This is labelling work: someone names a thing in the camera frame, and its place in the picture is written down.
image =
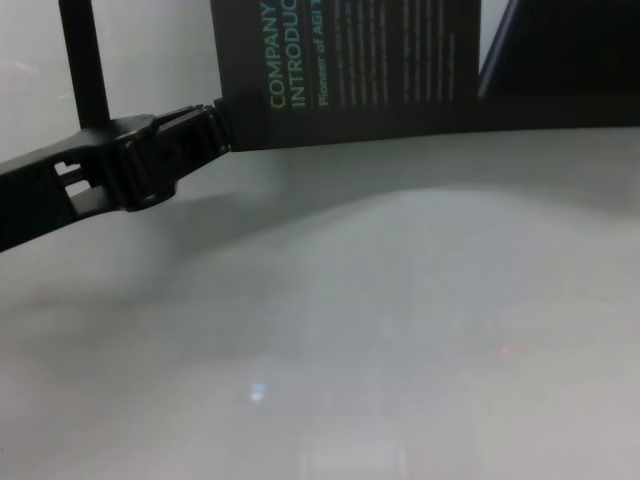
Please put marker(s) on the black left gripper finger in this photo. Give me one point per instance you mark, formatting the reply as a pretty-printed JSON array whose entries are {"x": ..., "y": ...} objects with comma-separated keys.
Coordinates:
[{"x": 245, "y": 122}]

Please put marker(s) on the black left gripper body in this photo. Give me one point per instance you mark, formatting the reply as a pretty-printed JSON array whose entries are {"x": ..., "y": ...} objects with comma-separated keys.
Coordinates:
[{"x": 110, "y": 170}]

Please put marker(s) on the black company introduction poster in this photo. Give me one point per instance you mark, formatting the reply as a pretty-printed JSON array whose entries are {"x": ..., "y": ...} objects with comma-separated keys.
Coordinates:
[{"x": 500, "y": 110}]

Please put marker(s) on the short black tape strip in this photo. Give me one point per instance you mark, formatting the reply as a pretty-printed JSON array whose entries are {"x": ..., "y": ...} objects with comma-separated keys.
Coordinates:
[{"x": 85, "y": 60}]

